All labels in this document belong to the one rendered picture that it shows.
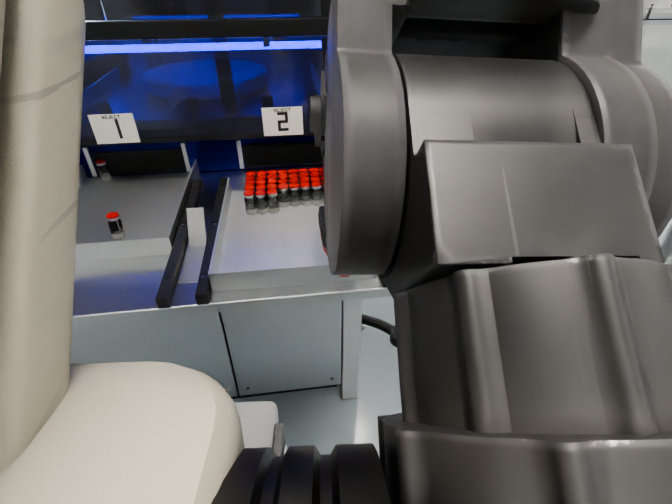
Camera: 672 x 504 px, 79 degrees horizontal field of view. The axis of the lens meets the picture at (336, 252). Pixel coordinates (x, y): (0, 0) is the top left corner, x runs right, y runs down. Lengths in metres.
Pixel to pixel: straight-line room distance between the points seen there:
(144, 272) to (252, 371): 0.74
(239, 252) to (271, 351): 0.64
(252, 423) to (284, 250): 0.46
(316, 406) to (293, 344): 0.33
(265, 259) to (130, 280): 0.22
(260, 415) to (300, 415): 1.23
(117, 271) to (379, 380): 1.12
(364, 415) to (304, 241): 0.92
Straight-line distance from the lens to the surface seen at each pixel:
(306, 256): 0.70
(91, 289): 0.74
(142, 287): 0.71
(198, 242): 0.77
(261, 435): 0.30
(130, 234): 0.85
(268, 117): 0.91
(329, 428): 1.51
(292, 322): 1.24
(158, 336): 1.30
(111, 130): 0.97
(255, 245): 0.74
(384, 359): 1.69
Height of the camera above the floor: 1.30
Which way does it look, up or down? 36 degrees down
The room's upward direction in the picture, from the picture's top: straight up
